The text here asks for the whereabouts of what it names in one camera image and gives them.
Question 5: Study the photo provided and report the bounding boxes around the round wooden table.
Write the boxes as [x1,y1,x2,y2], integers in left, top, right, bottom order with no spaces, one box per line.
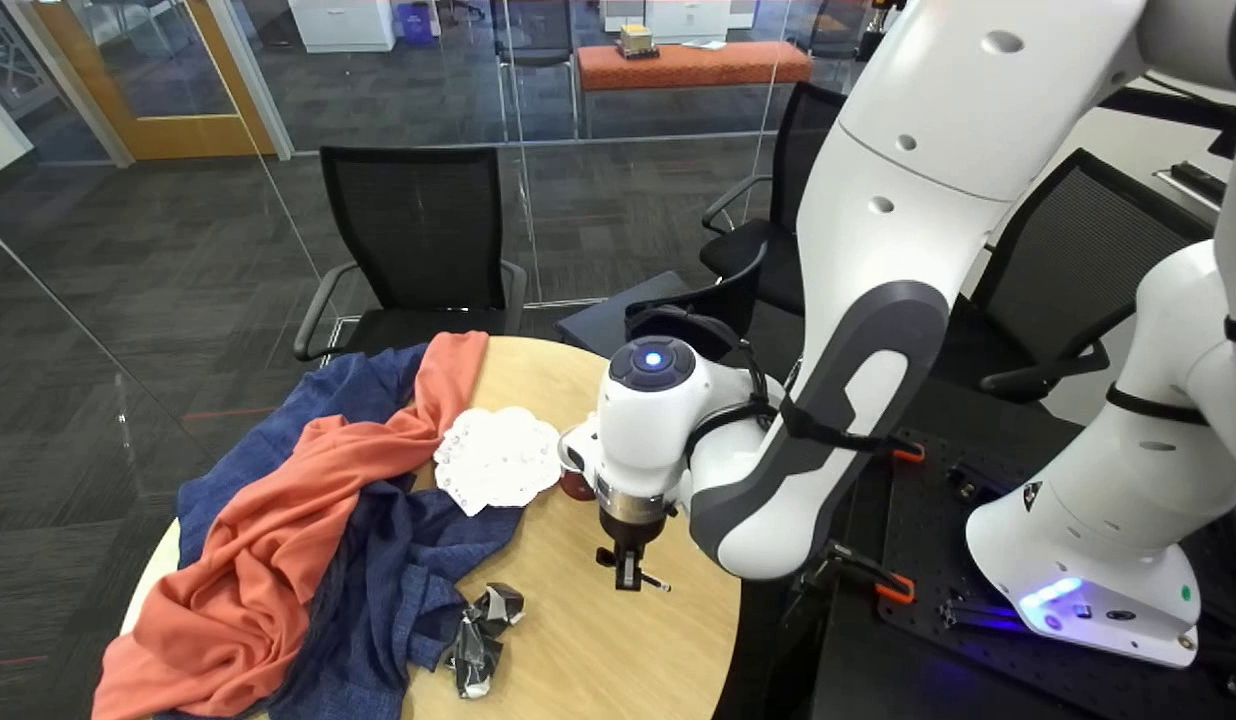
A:
[179,336,740,720]

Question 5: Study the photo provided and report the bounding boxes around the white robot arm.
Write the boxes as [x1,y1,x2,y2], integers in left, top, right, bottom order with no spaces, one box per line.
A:
[560,0,1236,670]

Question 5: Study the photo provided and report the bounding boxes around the crumpled silver foil wrapper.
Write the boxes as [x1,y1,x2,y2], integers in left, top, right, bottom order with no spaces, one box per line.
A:
[446,581,525,702]

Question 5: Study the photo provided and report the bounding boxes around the orange black clamp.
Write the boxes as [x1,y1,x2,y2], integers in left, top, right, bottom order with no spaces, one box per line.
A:
[832,544,915,610]

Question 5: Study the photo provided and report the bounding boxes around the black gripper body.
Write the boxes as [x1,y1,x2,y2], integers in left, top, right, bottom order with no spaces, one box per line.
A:
[600,497,670,560]

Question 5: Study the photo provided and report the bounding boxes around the red patterned mug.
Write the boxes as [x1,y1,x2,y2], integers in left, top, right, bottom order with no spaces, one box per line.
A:
[560,463,596,501]

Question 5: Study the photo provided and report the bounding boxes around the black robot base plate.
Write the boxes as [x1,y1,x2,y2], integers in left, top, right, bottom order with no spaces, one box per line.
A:
[814,383,1236,720]

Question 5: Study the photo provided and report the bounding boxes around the orange cloth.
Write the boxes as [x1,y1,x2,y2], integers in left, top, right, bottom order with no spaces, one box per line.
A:
[92,334,489,720]

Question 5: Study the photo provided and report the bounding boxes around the black office chair near wall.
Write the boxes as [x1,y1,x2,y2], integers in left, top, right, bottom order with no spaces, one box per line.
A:
[973,147,1212,402]

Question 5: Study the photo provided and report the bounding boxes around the orange bench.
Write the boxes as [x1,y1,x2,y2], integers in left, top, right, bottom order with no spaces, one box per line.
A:
[576,42,814,92]

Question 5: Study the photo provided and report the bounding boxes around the white lace cloth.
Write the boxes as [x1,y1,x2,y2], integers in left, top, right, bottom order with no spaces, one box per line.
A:
[436,407,563,516]

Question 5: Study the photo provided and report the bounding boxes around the dark blue cloth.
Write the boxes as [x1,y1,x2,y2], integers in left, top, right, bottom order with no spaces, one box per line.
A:
[175,340,521,720]

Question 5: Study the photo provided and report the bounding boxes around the black mesh office chair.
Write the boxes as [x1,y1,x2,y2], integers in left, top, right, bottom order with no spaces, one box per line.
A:
[681,84,845,336]

